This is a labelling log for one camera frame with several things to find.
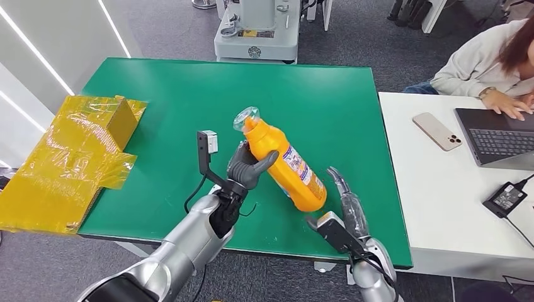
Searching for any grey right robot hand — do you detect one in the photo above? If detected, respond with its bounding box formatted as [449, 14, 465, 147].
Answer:
[305, 166, 372, 242]

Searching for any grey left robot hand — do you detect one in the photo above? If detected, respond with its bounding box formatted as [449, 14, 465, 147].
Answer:
[226, 140, 280, 197]

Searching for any orange plastic bottle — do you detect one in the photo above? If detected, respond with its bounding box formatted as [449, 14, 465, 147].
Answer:
[232, 106, 328, 213]

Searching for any beige smartphone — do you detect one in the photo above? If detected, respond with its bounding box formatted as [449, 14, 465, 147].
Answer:
[412, 112, 463, 152]

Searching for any grey machine base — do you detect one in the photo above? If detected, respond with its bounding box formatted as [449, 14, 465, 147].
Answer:
[213, 0, 301, 65]

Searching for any white table leg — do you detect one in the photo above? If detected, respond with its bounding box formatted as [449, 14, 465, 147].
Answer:
[112, 240, 157, 260]

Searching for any black power adapter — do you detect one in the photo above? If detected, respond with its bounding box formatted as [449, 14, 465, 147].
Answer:
[482, 181, 527, 219]

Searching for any dark grey laptop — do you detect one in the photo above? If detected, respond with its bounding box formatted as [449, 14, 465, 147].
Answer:
[453, 107, 534, 171]

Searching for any yellow taped cardboard box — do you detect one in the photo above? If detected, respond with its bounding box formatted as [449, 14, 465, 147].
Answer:
[0, 96, 148, 235]

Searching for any person's hand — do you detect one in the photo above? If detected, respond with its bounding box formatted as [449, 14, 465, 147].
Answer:
[479, 88, 534, 121]

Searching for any person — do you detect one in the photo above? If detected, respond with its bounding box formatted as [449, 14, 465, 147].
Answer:
[402, 16, 534, 121]

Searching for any white furniture panel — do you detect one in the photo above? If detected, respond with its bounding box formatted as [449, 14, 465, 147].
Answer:
[421, 0, 448, 34]

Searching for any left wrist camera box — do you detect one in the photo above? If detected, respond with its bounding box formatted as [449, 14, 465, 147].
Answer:
[196, 130, 229, 188]

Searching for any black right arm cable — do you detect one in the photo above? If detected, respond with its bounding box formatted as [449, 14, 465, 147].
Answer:
[348, 249, 399, 302]

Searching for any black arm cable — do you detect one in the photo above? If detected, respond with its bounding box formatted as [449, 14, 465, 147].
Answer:
[184, 174, 208, 214]
[348, 249, 399, 302]

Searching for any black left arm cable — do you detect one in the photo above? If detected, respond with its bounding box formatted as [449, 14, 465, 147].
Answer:
[184, 174, 208, 214]

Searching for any black adapter cable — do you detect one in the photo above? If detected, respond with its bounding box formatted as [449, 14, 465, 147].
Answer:
[503, 216, 534, 249]

